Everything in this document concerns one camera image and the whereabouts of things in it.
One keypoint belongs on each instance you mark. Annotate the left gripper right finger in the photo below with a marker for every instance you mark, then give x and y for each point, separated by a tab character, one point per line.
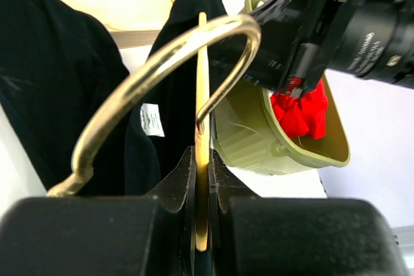
295	236

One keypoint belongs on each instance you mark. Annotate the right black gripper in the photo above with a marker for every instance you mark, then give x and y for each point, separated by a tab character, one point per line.
298	38

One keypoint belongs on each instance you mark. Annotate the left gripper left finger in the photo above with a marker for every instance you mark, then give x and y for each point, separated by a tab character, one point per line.
152	234

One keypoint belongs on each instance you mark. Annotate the yellow hanger of black shirt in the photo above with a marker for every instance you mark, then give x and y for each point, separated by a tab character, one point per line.
194	42

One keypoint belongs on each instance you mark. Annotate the black t shirt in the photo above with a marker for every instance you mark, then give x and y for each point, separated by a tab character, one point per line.
58	65

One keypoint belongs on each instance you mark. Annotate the green plastic basket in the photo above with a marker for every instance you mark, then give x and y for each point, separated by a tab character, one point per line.
248	135

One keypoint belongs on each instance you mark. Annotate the aluminium mounting rail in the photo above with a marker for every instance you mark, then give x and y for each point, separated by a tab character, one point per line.
404	239

